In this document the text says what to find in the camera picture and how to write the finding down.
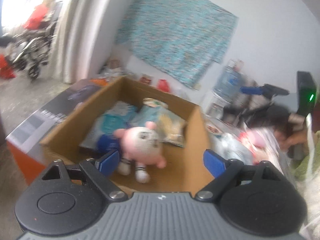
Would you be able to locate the wheelchair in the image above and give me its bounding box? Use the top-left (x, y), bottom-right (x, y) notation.
top-left (5, 2), bottom-right (62, 80)

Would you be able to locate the blue white tissue pack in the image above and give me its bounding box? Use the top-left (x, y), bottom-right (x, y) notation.
top-left (80, 101), bottom-right (137, 154)

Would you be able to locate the dark grey flat carton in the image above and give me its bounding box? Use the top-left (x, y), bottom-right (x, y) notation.
top-left (6, 79), bottom-right (101, 185)

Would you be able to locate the white curtain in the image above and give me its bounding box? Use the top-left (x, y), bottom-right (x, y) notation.
top-left (49, 0), bottom-right (111, 84)

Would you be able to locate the blue water jug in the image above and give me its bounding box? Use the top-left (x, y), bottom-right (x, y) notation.
top-left (213, 60), bottom-right (245, 102)

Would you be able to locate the pink pig plush toy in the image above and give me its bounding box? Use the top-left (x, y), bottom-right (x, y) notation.
top-left (114, 121), bottom-right (167, 184)

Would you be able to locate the brown cardboard box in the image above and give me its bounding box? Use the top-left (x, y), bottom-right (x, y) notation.
top-left (41, 77), bottom-right (213, 194)

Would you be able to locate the person's right hand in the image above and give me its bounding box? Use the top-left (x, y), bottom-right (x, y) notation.
top-left (278, 128), bottom-right (308, 151)

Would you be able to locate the green sleeve forearm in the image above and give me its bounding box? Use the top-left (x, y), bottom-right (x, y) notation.
top-left (290, 112), bottom-right (320, 181)

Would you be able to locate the teal floral wall cloth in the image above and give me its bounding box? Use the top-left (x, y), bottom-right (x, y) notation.
top-left (115, 0), bottom-right (238, 88)

